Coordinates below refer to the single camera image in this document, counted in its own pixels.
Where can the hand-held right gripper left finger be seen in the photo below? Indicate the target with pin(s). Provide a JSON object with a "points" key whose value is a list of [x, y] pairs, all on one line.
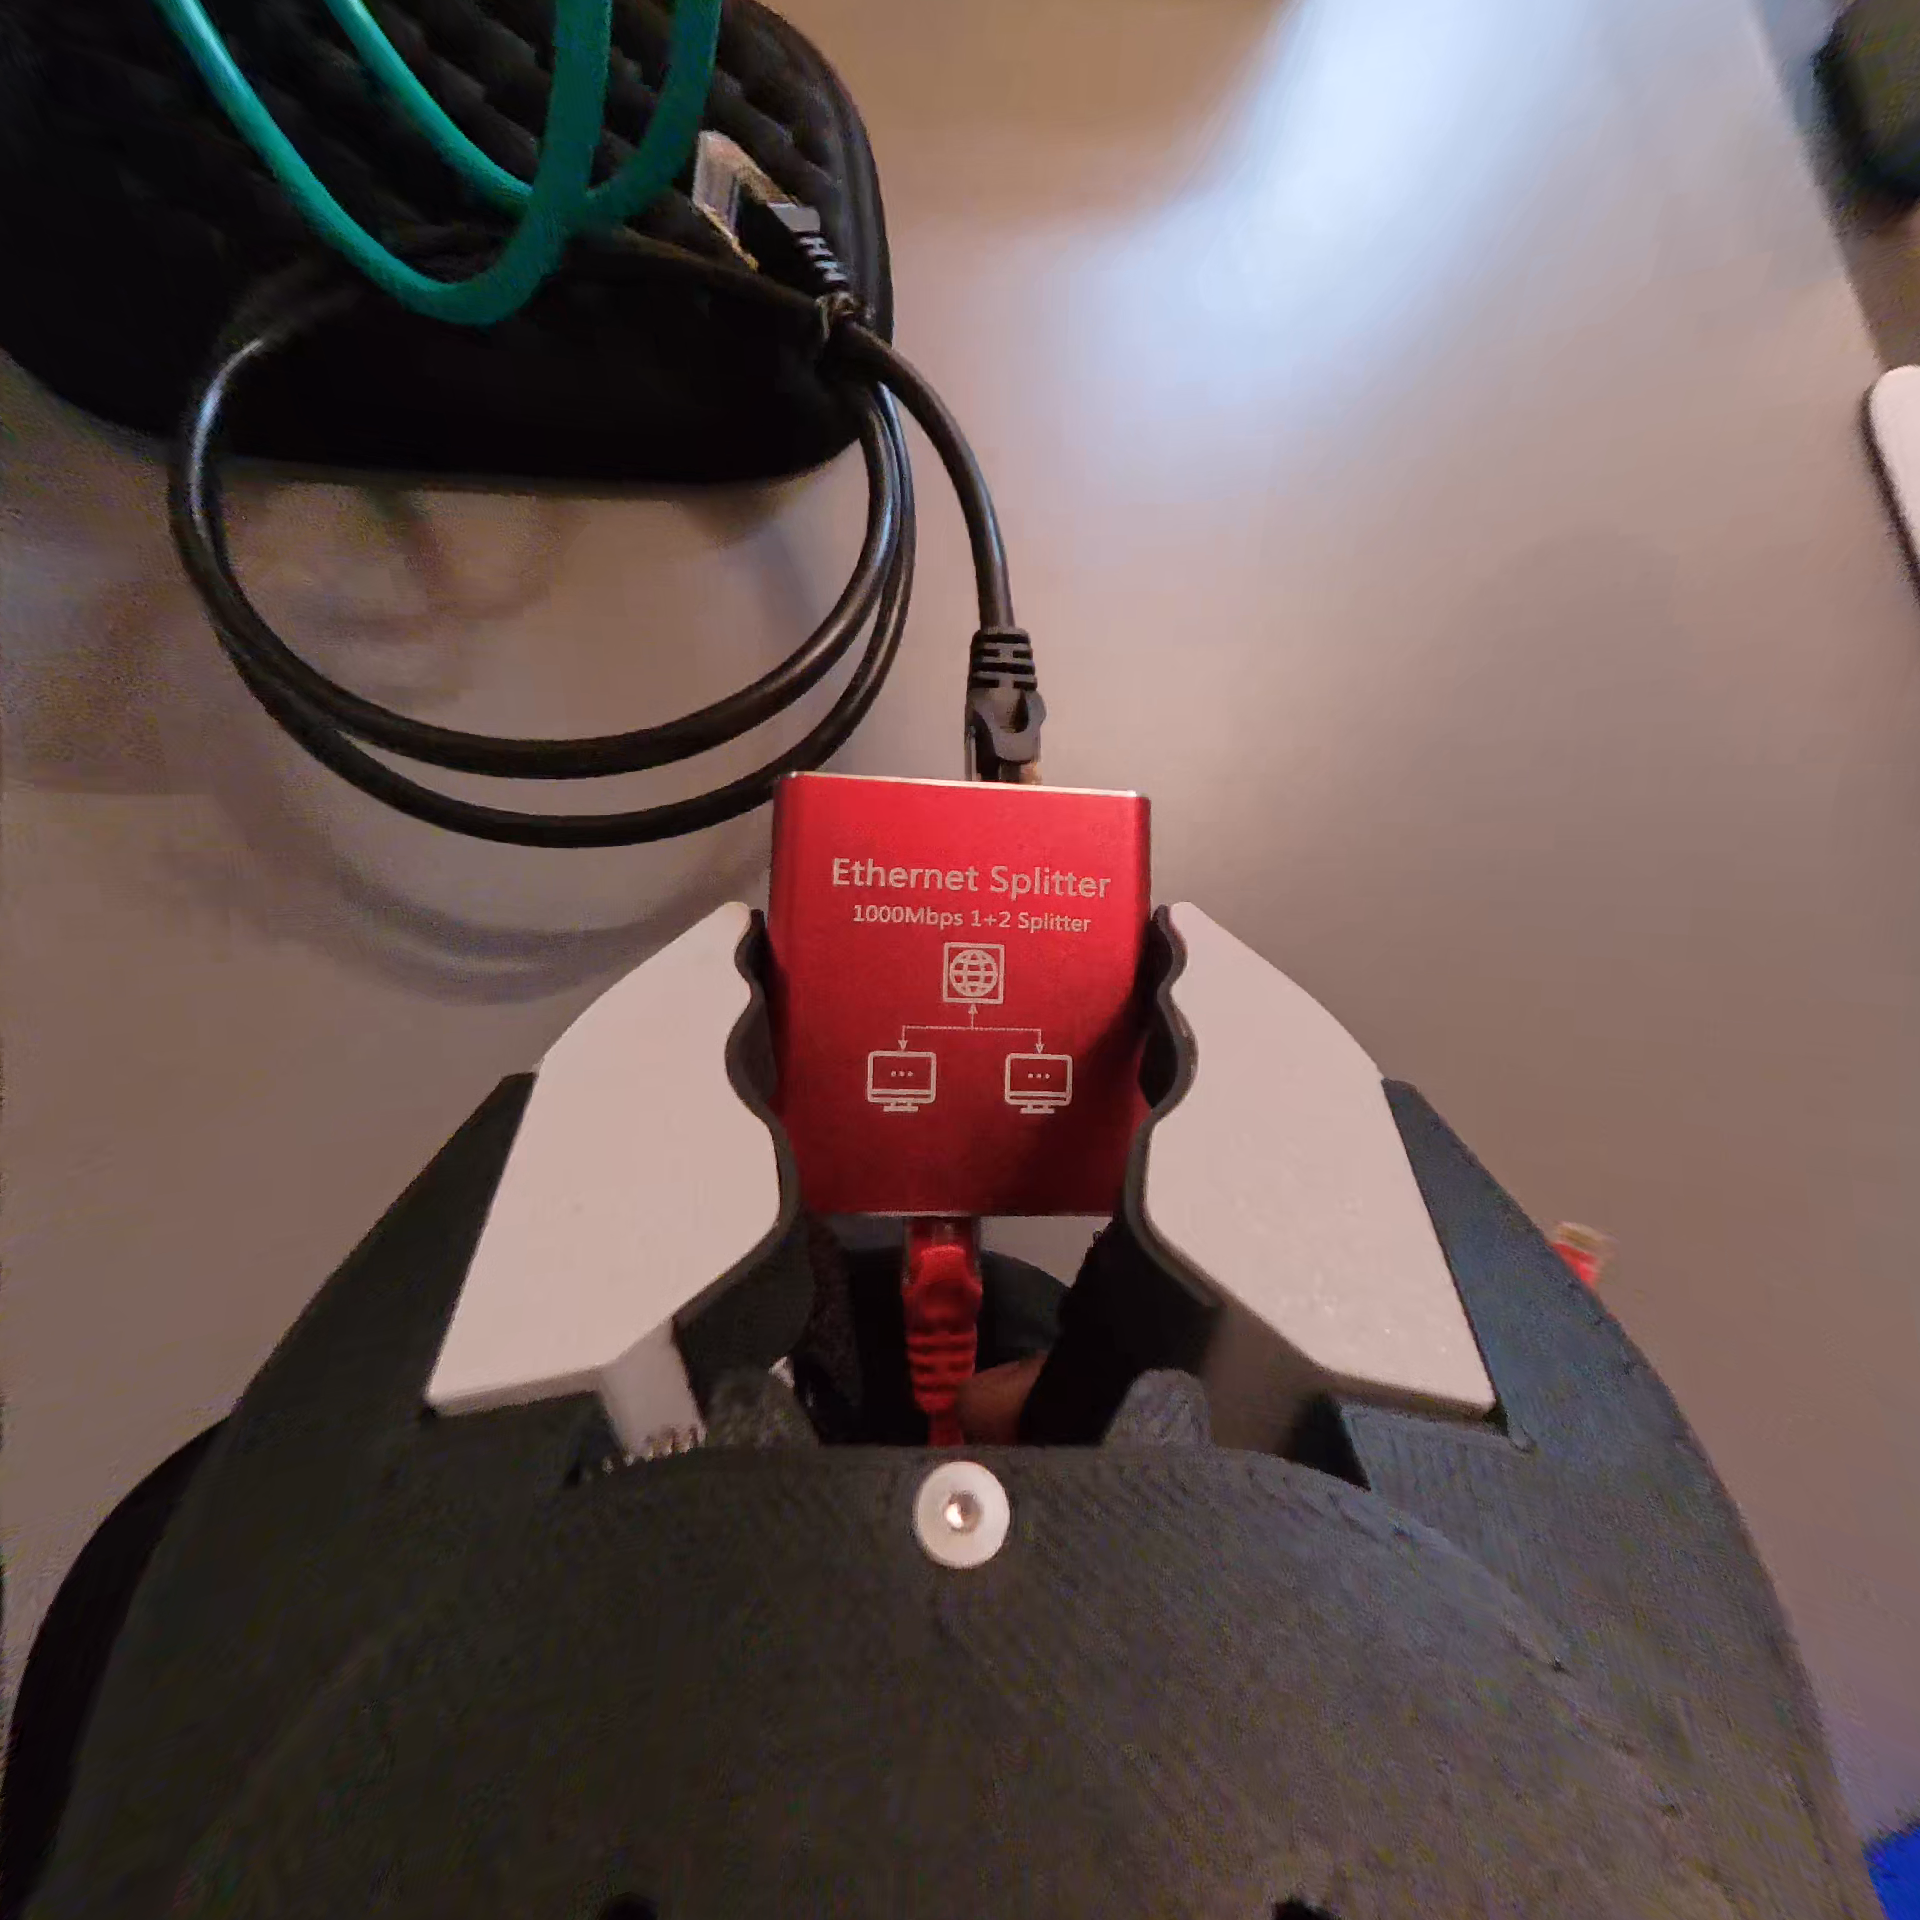
{"points": [[600, 1170]]}

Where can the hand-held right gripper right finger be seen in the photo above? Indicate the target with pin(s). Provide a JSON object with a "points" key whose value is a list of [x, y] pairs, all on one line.
{"points": [[1305, 1184]]}

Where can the red ethernet splitter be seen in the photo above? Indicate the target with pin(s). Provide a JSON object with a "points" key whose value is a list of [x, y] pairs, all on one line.
{"points": [[961, 839]]}

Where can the grey desk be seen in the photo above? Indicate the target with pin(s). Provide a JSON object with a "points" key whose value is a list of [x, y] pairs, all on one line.
{"points": [[1425, 675]]}

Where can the person's right hand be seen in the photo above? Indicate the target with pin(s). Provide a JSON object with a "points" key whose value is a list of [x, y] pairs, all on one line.
{"points": [[1002, 1401]]}

